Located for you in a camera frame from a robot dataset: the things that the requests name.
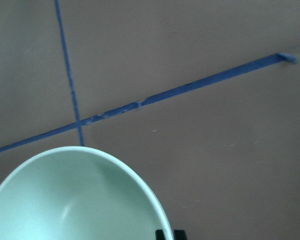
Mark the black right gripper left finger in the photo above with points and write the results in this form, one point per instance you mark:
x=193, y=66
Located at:
x=159, y=234

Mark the green bowl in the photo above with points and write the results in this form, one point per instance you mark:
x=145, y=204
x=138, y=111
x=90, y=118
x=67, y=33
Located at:
x=78, y=193

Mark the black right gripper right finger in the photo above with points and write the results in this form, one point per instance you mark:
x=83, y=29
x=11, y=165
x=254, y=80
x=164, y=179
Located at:
x=180, y=234

